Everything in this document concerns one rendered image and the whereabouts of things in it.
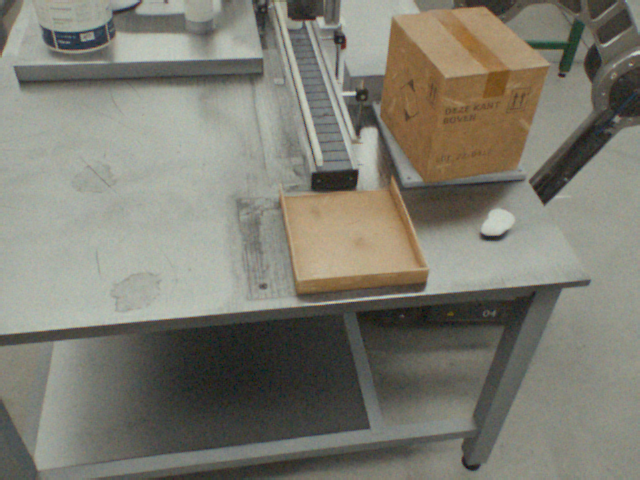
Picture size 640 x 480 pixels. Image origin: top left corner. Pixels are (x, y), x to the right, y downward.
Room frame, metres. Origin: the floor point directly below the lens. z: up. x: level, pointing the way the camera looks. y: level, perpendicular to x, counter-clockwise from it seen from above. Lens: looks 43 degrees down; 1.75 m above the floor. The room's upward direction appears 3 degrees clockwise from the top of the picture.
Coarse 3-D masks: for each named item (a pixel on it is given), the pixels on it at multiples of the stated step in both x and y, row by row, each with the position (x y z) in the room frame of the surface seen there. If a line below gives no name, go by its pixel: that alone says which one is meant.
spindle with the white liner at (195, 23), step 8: (184, 0) 1.83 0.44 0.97; (192, 0) 1.82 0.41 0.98; (200, 0) 1.82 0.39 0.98; (208, 0) 1.84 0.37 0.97; (184, 8) 1.84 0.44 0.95; (192, 8) 1.82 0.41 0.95; (200, 8) 1.82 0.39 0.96; (208, 8) 1.83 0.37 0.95; (184, 16) 1.85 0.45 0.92; (192, 16) 1.82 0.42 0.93; (200, 16) 1.82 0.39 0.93; (208, 16) 1.83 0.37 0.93; (192, 24) 1.82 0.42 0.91; (200, 24) 1.82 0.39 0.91; (208, 24) 1.83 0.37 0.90; (192, 32) 1.82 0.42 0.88; (200, 32) 1.81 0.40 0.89; (208, 32) 1.83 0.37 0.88
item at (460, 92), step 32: (416, 32) 1.39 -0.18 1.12; (448, 32) 1.39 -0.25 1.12; (480, 32) 1.40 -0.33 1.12; (512, 32) 1.41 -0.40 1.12; (416, 64) 1.32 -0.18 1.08; (448, 64) 1.24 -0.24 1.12; (480, 64) 1.25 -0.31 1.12; (512, 64) 1.26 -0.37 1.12; (544, 64) 1.27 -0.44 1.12; (384, 96) 1.45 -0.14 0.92; (416, 96) 1.29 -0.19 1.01; (448, 96) 1.19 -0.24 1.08; (480, 96) 1.22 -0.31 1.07; (512, 96) 1.24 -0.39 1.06; (416, 128) 1.27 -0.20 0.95; (448, 128) 1.20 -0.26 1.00; (480, 128) 1.22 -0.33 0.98; (512, 128) 1.25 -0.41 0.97; (416, 160) 1.24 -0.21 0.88; (448, 160) 1.20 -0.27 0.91; (480, 160) 1.23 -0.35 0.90; (512, 160) 1.26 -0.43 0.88
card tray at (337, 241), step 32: (352, 192) 1.16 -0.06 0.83; (384, 192) 1.17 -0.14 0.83; (288, 224) 1.04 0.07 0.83; (320, 224) 1.05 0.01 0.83; (352, 224) 1.05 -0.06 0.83; (384, 224) 1.06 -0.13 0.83; (320, 256) 0.95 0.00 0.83; (352, 256) 0.95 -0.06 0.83; (384, 256) 0.96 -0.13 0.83; (416, 256) 0.96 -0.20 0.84; (320, 288) 0.85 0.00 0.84; (352, 288) 0.86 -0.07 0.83
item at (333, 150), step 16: (288, 32) 1.86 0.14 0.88; (304, 32) 1.87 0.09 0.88; (304, 48) 1.77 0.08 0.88; (288, 64) 1.71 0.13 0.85; (304, 64) 1.67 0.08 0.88; (304, 80) 1.58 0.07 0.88; (320, 80) 1.58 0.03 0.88; (320, 96) 1.50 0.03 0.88; (320, 112) 1.42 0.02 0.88; (320, 128) 1.35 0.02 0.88; (336, 128) 1.35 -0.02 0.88; (320, 144) 1.28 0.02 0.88; (336, 144) 1.28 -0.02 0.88; (336, 160) 1.22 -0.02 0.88
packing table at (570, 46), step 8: (504, 24) 3.58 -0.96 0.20; (576, 24) 3.38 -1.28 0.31; (576, 32) 3.38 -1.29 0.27; (528, 40) 3.39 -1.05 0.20; (536, 40) 3.40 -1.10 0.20; (544, 40) 3.40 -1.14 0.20; (568, 40) 3.41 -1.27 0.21; (576, 40) 3.38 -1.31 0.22; (536, 48) 3.37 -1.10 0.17; (544, 48) 3.38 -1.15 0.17; (552, 48) 3.38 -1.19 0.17; (560, 48) 3.38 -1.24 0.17; (568, 48) 3.38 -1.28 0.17; (576, 48) 3.38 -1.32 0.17; (568, 56) 3.38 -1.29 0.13; (560, 64) 3.41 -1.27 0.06; (568, 64) 3.38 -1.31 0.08; (560, 72) 3.42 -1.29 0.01
